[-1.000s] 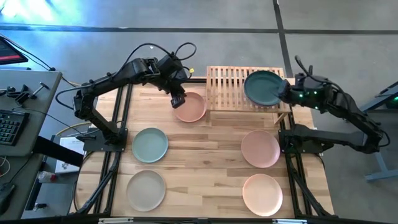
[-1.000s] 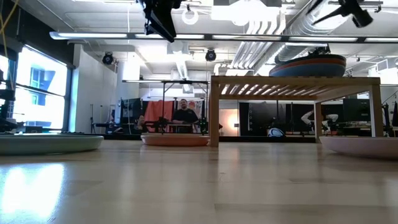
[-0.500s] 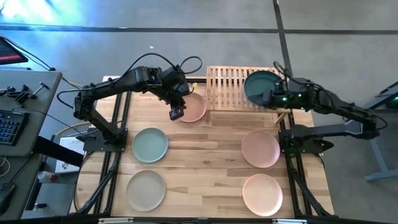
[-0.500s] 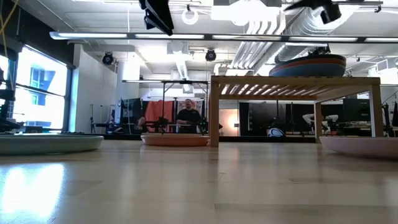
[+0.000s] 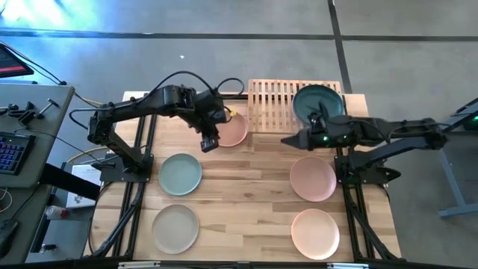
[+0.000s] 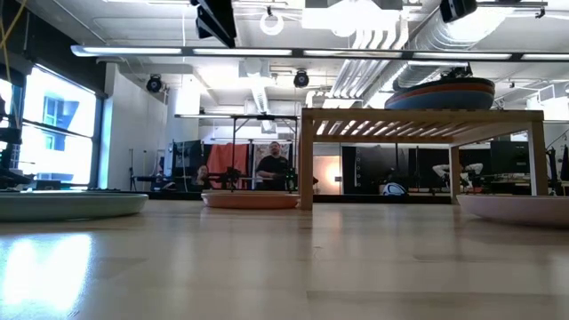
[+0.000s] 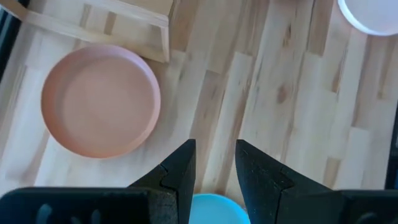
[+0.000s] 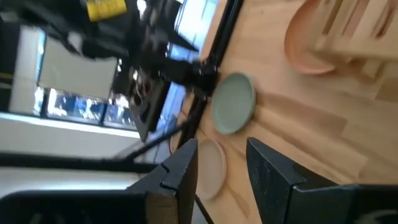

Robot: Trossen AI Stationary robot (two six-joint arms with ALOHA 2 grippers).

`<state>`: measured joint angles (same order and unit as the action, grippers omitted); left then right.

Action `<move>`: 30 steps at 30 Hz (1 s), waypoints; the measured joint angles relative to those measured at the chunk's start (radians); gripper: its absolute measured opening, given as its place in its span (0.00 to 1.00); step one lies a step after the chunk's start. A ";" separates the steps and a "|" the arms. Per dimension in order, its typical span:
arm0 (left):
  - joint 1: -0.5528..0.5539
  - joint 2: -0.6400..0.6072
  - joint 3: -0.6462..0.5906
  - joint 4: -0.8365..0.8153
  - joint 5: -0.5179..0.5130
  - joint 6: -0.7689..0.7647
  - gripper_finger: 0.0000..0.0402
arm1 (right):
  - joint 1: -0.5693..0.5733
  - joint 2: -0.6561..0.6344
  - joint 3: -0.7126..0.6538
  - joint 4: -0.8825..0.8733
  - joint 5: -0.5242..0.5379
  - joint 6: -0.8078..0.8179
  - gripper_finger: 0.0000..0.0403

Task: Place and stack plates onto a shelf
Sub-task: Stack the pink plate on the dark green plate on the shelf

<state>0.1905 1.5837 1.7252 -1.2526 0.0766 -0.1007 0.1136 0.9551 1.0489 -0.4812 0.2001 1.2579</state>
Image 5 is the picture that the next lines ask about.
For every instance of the dusty brown-pink plate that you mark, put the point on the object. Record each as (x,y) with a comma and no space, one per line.
(236,131)

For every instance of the black computer monitor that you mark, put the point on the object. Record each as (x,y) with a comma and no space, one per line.
(11,63)

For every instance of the sage green plate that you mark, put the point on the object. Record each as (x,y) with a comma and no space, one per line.
(180,175)

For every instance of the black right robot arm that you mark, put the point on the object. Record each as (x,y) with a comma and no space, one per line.
(392,129)

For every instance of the black flat beam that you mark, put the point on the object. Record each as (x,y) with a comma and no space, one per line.
(71,182)

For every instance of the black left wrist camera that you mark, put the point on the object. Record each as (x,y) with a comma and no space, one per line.
(210,144)

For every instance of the backlit black keyboard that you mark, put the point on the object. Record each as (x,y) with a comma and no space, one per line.
(15,151)

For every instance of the clear bottle red cap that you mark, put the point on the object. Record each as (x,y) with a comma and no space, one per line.
(56,213)

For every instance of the black device green light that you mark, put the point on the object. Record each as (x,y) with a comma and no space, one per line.
(468,119)

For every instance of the small black bolt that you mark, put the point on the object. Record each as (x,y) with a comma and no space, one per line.
(48,247)

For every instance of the black computer mouse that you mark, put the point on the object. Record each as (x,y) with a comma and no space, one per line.
(6,237)

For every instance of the beige grey plate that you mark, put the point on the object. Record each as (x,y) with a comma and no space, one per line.
(175,229)

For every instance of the wooden slatted shelf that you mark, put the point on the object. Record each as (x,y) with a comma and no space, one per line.
(269,112)

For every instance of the dusty pink plate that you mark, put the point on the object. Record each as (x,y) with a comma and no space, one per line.
(313,179)

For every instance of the small yellow tape piece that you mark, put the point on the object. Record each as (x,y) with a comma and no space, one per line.
(232,111)

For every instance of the white printed booklet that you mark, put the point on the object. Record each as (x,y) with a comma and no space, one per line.
(84,187)

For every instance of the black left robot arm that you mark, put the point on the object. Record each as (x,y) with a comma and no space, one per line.
(130,108)

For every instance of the black metal clamp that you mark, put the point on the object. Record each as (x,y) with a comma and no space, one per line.
(24,112)

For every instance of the silver metal bracket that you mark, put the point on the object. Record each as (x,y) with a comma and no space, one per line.
(139,265)
(347,265)

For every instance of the grey side desk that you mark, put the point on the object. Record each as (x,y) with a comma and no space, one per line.
(37,112)

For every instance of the light peach plate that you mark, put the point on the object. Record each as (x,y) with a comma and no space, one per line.
(315,234)

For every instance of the grey metal desk stand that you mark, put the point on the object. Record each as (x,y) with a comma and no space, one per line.
(453,179)

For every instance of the black aluminium table frame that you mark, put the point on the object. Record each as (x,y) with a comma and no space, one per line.
(351,194)

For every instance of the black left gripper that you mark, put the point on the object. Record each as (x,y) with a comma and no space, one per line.
(211,112)

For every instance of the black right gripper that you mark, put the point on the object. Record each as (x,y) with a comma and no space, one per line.
(313,136)

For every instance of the dark green plate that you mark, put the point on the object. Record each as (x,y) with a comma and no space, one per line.
(311,98)

